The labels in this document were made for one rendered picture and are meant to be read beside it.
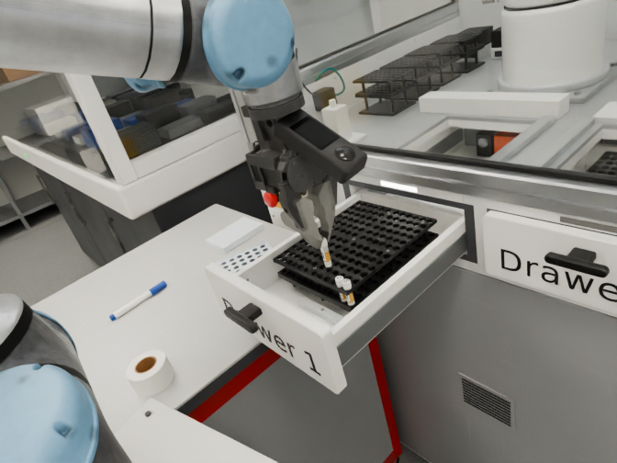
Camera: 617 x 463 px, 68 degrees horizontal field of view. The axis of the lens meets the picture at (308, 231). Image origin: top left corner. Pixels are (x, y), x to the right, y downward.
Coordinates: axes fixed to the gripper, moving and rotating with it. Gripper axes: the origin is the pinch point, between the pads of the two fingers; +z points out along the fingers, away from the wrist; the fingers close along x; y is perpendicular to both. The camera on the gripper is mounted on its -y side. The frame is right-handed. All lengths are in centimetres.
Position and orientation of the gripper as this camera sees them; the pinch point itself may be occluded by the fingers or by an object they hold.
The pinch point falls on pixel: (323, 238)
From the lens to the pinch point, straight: 64.9
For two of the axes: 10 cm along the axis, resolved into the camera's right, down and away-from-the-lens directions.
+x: -6.9, 5.0, -5.3
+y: -6.8, -2.0, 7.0
